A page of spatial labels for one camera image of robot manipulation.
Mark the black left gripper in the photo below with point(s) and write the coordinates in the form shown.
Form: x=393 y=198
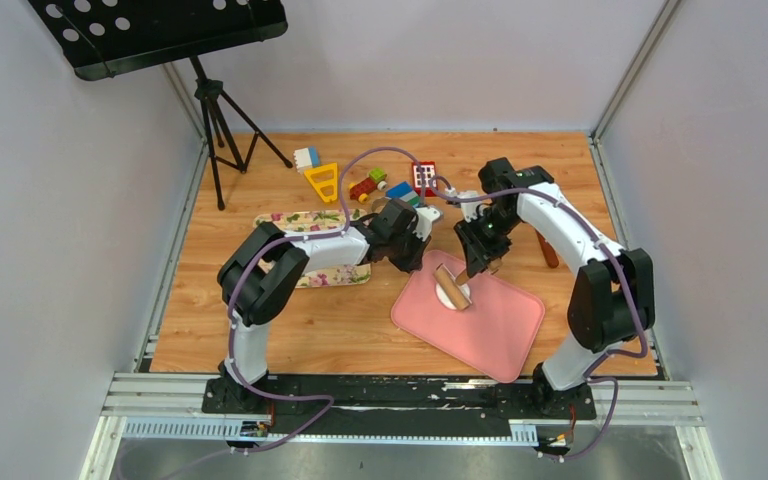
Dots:
x=416 y=262

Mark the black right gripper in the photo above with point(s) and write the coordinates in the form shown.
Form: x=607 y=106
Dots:
x=479 y=252

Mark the wooden dough roller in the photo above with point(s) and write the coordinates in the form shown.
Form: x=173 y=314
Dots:
x=480 y=285

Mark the white dough ball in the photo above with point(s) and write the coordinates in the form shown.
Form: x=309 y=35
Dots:
x=453 y=296

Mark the pink rectangular tray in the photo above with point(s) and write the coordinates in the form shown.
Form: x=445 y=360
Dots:
x=494 y=335

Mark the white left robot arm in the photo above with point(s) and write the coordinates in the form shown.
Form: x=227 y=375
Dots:
x=260 y=277

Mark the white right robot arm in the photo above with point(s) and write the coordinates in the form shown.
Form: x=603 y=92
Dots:
x=612 y=301

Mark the metal dough scraper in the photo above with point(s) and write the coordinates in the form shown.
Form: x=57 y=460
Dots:
x=549 y=254

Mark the blue green white brick stack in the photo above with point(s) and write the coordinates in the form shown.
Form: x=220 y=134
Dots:
x=405 y=192

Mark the red toy brick car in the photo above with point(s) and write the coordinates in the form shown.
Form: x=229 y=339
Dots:
x=362 y=191

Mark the red window toy brick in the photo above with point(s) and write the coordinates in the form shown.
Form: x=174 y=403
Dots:
x=422 y=173

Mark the white and blue toy block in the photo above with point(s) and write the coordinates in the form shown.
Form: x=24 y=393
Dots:
x=306 y=158

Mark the black tripod stand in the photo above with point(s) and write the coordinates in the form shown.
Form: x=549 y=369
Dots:
x=222 y=146

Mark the black perforated stand shelf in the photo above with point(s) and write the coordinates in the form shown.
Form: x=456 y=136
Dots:
x=105 y=39

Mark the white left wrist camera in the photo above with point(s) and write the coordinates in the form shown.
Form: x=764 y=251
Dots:
x=427 y=216

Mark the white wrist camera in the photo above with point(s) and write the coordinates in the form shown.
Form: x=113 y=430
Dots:
x=427 y=216
x=470 y=205

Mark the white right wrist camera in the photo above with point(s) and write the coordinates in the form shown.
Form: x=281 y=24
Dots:
x=470 y=205

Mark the yellow triangular toy frame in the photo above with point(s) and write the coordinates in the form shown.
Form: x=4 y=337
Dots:
x=324 y=181

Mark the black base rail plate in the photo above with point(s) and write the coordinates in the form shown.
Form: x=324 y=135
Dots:
x=395 y=404

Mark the white slotted cable duct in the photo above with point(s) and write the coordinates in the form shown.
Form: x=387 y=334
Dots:
x=239 y=430

